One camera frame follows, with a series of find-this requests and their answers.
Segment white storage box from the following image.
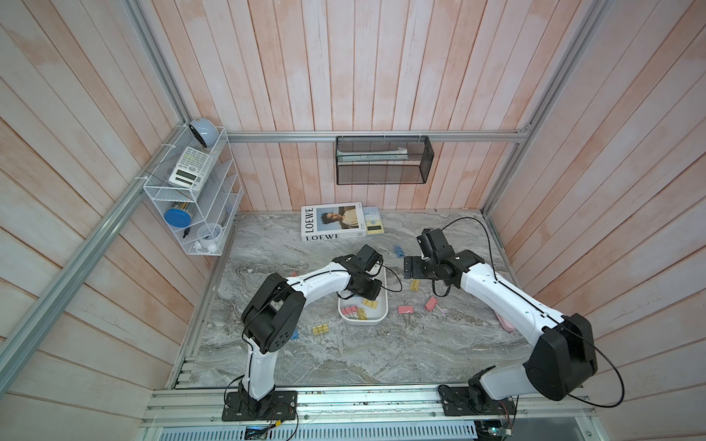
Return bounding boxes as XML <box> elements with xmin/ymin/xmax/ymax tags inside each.
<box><xmin>338</xmin><ymin>264</ymin><xmax>388</xmax><ymax>325</ymax></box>

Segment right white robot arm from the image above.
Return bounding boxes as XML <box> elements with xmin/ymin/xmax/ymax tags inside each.
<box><xmin>404</xmin><ymin>229</ymin><xmax>598</xmax><ymax>404</ymax></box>

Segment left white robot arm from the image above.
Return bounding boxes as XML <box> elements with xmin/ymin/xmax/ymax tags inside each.
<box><xmin>239</xmin><ymin>245</ymin><xmax>384</xmax><ymax>404</ymax></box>

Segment yellow blue calculator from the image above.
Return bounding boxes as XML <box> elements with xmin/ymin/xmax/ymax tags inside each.
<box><xmin>363</xmin><ymin>207</ymin><xmax>384</xmax><ymax>235</ymax></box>

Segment white LOEWE book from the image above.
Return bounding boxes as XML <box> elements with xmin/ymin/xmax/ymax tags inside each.
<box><xmin>301</xmin><ymin>202</ymin><xmax>367</xmax><ymax>243</ymax></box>

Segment papers in mesh basket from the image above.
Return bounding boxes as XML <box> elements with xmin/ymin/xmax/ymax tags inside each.
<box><xmin>336</xmin><ymin>148</ymin><xmax>410</xmax><ymax>164</ymax></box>

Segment blue lid container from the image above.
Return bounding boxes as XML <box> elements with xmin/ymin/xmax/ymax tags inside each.
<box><xmin>164</xmin><ymin>202</ymin><xmax>194</xmax><ymax>229</ymax></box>

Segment white calculator on shelf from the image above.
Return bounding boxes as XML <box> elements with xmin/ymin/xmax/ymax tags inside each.
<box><xmin>168</xmin><ymin>147</ymin><xmax>215</xmax><ymax>192</ymax></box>

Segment black mesh wall basket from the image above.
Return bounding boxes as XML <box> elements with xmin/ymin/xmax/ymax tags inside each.
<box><xmin>335</xmin><ymin>135</ymin><xmax>435</xmax><ymax>186</ymax></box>

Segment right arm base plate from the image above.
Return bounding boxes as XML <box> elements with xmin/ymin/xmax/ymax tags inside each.
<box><xmin>437</xmin><ymin>385</ymin><xmax>517</xmax><ymax>416</ymax></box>

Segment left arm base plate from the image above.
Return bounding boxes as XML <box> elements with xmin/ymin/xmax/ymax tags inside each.
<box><xmin>222</xmin><ymin>390</ymin><xmax>298</xmax><ymax>422</ymax></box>

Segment white wire shelf rack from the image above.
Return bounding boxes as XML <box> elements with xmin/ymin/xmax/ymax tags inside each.
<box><xmin>143</xmin><ymin>125</ymin><xmax>245</xmax><ymax>257</ymax></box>

